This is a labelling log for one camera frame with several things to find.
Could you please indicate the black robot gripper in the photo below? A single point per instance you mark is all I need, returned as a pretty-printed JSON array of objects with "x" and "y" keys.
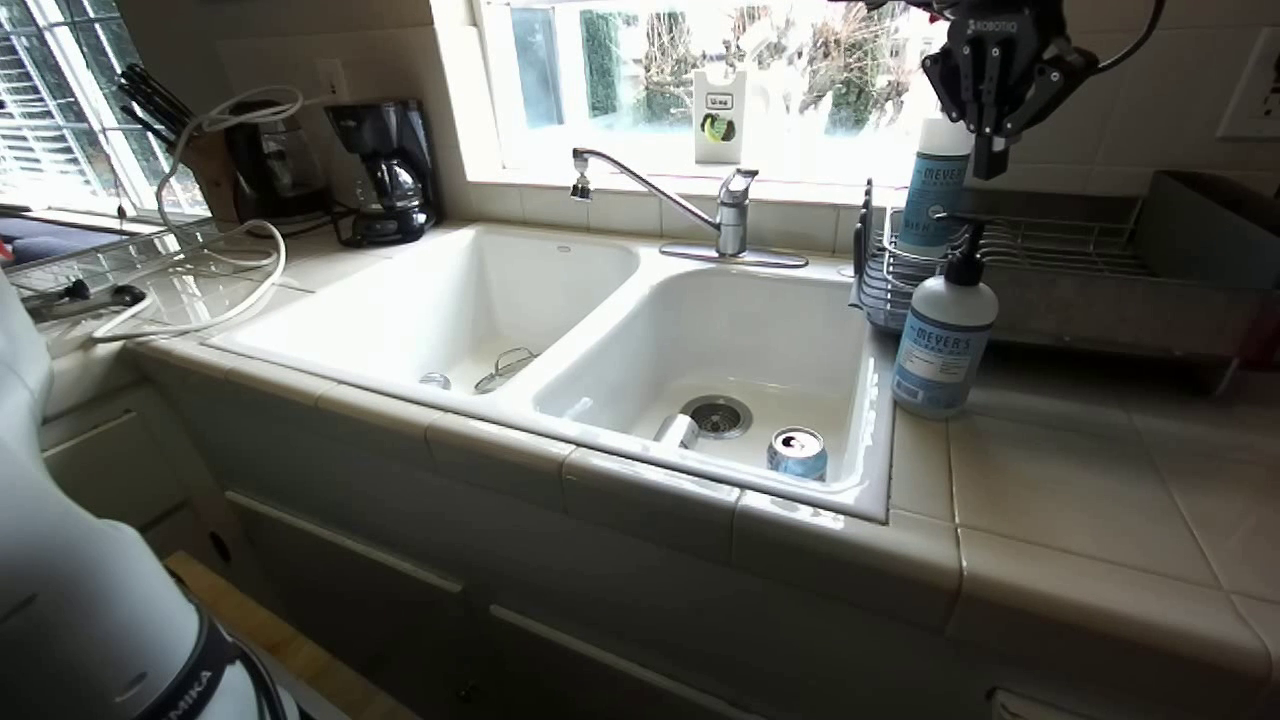
[{"x": 1002, "y": 69}]

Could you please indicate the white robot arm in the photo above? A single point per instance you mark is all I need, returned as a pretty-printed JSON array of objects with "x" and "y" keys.
[{"x": 90, "y": 623}]

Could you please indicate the blue bottle in rack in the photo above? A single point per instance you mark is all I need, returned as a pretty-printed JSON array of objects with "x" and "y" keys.
[{"x": 935, "y": 190}]

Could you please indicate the chrome sink faucet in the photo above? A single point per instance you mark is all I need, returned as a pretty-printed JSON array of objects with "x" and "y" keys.
[{"x": 725, "y": 220}]

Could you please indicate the white double basin sink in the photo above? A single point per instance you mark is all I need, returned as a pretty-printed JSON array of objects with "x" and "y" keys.
[{"x": 627, "y": 343}]

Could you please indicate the aluminium can in sink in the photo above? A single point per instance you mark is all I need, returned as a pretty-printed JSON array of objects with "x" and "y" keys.
[{"x": 799, "y": 455}]

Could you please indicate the metal sink drain strainer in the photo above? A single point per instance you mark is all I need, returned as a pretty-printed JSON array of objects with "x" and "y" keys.
[{"x": 717, "y": 413}]

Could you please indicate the black drip coffee maker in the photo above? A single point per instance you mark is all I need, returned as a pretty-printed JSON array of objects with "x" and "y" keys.
[{"x": 388, "y": 137}]

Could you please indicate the grey wire dish rack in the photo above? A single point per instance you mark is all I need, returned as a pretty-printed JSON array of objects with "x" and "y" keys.
[{"x": 1191, "y": 269}]

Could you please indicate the wire whisk in sink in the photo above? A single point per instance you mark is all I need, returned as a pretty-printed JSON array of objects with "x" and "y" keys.
[{"x": 503, "y": 370}]

